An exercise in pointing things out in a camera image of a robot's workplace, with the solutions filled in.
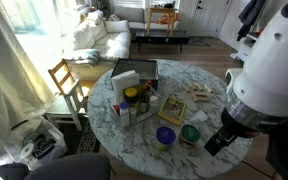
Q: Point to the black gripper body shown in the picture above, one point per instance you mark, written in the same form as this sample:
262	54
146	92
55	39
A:
219	143

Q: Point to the green bowl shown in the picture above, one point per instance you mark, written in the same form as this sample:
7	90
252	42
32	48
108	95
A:
190	132

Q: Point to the purple bowl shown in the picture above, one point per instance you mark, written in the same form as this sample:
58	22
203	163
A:
165	135

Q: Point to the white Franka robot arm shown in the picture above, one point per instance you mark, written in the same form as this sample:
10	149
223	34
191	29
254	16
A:
270	66

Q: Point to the orange label food can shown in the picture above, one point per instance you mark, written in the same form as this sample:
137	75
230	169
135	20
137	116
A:
185	142

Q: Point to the wooden block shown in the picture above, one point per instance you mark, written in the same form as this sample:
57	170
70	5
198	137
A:
187	88
198	86
208	89
199	99
202	95

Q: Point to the green food can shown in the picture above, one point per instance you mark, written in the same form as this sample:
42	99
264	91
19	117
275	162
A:
162	146

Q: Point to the yellow card box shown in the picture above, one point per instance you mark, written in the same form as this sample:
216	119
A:
172	109

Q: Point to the clear plastic organizer bin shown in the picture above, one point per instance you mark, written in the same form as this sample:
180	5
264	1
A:
150	111

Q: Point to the white container in organizer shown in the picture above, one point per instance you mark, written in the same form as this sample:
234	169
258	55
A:
154	101

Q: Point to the dark sauce bottle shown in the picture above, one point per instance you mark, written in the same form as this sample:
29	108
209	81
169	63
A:
144	100

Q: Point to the small glass shaker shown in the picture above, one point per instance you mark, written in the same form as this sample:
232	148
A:
133	115

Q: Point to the white bottle blue cap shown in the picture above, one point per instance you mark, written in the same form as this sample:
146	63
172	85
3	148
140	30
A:
124	113

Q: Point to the yellow lid jar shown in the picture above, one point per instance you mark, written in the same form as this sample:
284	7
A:
131	94

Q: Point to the white low cabinet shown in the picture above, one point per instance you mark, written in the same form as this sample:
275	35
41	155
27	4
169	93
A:
247	45

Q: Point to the small red cap bottle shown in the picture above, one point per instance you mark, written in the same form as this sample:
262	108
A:
116	109

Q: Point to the dark open cardboard box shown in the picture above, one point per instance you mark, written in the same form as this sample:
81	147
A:
140	68

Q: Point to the white paper napkin pack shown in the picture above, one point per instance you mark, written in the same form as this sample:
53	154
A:
124	83

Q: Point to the dark coffee table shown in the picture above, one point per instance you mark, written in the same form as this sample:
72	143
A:
162	37

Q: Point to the white interior door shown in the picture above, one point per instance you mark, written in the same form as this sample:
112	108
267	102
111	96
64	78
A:
207	16

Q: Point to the dark hanging jacket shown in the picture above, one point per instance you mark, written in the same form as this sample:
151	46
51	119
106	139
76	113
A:
249	16

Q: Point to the yellow wooden side table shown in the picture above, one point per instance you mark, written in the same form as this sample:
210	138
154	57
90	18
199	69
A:
160	10

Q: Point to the gray upholstered chair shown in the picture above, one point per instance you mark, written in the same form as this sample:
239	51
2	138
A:
70	168

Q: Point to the white sofa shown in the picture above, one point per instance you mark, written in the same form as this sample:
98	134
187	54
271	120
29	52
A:
100	40

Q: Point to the wooden chair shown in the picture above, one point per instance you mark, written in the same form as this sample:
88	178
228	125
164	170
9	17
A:
67	90

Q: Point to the striped throw blanket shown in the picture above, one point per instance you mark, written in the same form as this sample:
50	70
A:
84	55

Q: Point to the clear storage bin with clutter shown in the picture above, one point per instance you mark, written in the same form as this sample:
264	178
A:
40	146

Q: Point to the sheer white curtain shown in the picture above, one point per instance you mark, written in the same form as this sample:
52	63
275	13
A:
7	93

